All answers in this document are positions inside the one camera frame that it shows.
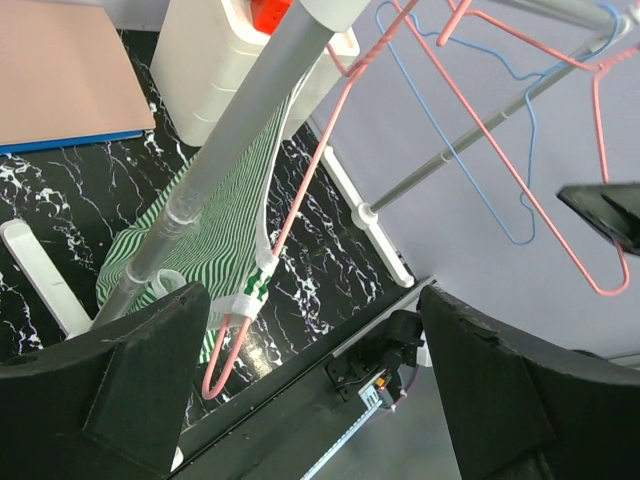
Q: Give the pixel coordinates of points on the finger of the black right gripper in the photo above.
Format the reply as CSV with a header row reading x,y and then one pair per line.
x,y
611,209

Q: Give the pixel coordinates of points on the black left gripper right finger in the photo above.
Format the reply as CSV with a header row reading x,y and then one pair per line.
x,y
519,407

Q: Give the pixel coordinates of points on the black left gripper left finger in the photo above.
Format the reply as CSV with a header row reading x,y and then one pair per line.
x,y
108,404

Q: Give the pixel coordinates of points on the green white striped tank top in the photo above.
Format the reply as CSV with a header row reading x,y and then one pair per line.
x,y
228,250

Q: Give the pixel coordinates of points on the light blue wire hanger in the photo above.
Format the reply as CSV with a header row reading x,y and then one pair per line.
x,y
588,51

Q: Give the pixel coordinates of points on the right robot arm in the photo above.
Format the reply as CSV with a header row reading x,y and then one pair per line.
x,y
376,357

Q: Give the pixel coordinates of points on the white rack foot bar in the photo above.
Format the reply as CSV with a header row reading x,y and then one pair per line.
x,y
45,278

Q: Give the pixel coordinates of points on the black marbled mat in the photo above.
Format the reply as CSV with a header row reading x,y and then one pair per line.
x,y
77,199

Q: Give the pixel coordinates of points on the white right rack foot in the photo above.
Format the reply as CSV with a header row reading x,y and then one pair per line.
x,y
363,217

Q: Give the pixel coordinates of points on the blue framed pink board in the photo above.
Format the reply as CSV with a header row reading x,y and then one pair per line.
x,y
66,78

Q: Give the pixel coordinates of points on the white drawer unit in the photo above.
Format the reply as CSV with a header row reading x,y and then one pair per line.
x,y
204,51

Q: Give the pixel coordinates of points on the red plastic block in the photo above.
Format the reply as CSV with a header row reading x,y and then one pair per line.
x,y
267,14

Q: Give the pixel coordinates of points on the metal clothes rail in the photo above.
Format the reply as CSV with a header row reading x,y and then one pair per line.
x,y
584,14

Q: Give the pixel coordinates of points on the white grey rack post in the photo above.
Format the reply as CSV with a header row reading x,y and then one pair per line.
x,y
299,40

